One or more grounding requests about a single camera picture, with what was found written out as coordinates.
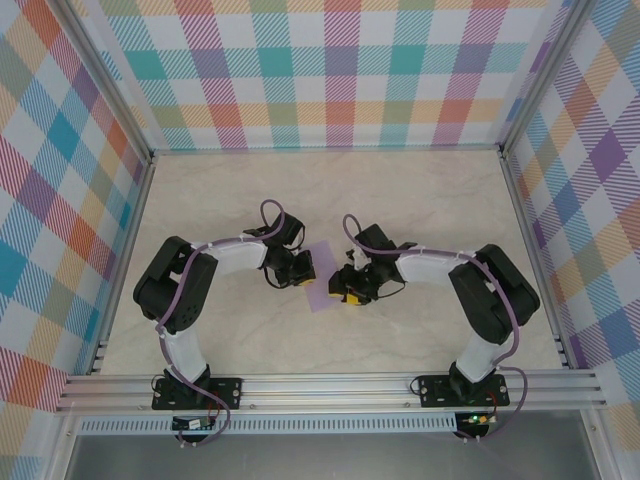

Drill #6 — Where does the purple paper sheet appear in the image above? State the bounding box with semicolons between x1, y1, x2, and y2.
302;241;344;315

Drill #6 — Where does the grey metal panel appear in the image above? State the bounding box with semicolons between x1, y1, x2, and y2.
64;433;601;480

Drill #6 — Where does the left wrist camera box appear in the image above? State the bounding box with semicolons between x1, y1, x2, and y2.
276;212;307;250

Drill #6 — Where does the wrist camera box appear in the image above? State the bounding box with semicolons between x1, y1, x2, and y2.
276;212;307;250
353;223;399;257

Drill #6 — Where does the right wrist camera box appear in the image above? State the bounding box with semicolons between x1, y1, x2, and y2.
353;223;399;257

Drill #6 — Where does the aluminium mounting rail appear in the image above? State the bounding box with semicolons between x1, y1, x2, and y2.
54;370;609;415

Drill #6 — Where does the aluminium rail along checked wall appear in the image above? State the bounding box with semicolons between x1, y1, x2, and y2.
149;143;506;154

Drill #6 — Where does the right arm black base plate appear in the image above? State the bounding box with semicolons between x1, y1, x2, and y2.
417;372;511;409

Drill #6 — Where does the perforated metal cable tray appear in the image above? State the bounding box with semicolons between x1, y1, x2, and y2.
74;412;459;437

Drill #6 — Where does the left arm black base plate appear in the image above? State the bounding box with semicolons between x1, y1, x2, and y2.
151;377;245;412

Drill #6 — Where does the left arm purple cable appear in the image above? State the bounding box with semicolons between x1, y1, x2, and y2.
155;199;289;450

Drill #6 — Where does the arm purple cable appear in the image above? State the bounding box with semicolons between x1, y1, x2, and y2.
155;199;289;450
342;213;530;444

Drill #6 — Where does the right side aluminium rail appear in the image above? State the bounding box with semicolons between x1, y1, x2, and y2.
498;149;577;372

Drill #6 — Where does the left side aluminium rail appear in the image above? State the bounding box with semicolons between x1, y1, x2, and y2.
88;152;157;377

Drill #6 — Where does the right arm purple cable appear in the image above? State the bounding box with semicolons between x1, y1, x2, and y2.
342;213;530;444

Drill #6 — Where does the left aluminium frame post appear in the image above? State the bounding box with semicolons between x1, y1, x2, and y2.
54;0;155;164

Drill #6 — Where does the aluminium frame post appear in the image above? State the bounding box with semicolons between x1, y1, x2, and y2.
54;0;155;164
498;0;597;157

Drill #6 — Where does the right aluminium frame post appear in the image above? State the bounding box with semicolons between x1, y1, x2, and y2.
498;0;597;157

